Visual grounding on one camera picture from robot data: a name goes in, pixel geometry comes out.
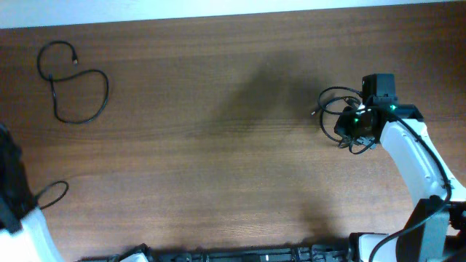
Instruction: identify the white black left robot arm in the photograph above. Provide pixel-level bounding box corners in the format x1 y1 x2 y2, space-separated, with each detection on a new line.
1 125 63 262

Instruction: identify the black thick cable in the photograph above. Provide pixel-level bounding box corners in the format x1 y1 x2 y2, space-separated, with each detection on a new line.
311 86 378 156

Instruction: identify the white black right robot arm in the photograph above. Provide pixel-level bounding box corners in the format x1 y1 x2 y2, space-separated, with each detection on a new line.
334 74 465 261

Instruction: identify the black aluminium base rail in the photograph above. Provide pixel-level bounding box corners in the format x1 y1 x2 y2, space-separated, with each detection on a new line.
80 244 355 262

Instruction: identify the black thin USB cable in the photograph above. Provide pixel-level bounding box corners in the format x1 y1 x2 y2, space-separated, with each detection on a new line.
36 39 110 125

